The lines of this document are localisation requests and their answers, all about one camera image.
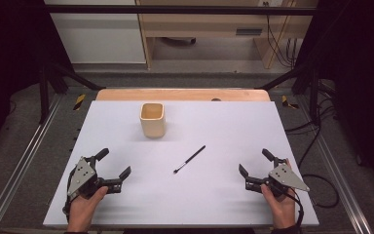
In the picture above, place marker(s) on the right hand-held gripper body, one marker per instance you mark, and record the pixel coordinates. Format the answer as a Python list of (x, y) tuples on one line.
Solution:
[(287, 178)]

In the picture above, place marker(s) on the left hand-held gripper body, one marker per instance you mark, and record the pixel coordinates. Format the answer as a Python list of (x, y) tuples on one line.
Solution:
[(83, 175)]

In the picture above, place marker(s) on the beige square cup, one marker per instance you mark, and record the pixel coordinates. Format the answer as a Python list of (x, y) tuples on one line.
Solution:
[(152, 125)]

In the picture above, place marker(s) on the thin black brush pen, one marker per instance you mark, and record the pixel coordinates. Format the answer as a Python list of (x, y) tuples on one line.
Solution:
[(190, 159)]

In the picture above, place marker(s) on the person's right hand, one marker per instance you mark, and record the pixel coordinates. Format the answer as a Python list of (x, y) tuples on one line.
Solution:
[(282, 209)]

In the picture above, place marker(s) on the person's left hand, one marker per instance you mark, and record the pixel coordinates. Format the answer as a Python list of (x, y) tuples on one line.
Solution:
[(82, 211)]

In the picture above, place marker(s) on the white table board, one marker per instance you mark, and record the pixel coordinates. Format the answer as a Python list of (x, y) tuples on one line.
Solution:
[(181, 201)]

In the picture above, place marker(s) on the black metal stand strut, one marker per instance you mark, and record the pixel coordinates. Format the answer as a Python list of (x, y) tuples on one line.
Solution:
[(44, 97), (314, 97)]

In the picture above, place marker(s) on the wooden table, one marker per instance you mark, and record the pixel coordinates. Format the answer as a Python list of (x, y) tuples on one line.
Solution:
[(175, 95)]

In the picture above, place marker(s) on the black curtain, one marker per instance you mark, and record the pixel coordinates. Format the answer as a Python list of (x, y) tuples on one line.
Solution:
[(9, 65), (360, 81)]

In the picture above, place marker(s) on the white cabinet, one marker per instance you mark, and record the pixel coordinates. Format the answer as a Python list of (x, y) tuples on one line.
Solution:
[(100, 35)]

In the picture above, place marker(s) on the light wooden desk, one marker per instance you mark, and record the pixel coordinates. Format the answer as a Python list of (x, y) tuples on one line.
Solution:
[(204, 24)]

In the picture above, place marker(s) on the aluminium floor rail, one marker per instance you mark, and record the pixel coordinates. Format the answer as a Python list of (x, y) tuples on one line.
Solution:
[(19, 169), (341, 182)]

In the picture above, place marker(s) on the black horizontal frame bar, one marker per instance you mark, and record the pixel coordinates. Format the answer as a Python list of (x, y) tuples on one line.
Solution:
[(175, 9)]

